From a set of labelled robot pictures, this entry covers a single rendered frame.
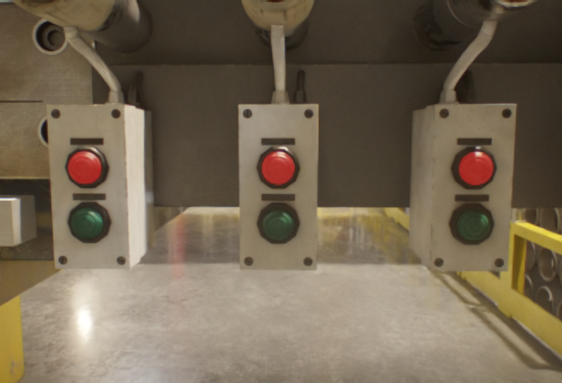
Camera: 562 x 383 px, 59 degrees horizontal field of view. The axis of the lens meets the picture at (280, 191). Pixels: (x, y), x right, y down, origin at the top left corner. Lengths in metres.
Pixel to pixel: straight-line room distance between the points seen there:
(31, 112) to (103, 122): 0.18
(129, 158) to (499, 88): 0.38
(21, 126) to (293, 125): 0.33
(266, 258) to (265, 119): 0.13
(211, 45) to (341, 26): 0.14
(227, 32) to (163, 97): 0.10
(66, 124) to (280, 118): 0.19
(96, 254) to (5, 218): 0.12
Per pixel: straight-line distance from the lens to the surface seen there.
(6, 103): 0.66
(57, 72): 0.63
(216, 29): 0.58
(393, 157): 0.55
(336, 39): 0.58
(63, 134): 0.49
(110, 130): 0.47
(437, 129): 0.46
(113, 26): 0.51
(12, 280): 1.06
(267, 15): 0.40
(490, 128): 0.48
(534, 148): 0.59
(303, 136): 0.45
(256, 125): 0.45
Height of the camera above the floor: 0.74
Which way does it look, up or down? 6 degrees down
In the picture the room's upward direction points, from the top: straight up
